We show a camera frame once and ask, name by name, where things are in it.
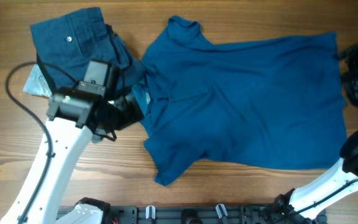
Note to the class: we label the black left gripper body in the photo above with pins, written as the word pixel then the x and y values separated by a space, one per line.
pixel 121 113

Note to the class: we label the blue polo shirt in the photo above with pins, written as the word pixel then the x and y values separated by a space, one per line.
pixel 273 103

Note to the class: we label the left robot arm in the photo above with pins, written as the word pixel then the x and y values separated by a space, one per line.
pixel 90 111

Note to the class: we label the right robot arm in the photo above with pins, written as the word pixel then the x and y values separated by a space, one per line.
pixel 304 204

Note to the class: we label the folded grey garment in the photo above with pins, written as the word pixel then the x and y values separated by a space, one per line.
pixel 36 83

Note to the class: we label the folded dark blue shorts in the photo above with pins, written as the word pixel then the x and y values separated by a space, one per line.
pixel 67 44

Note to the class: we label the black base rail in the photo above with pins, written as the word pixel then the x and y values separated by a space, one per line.
pixel 245 214

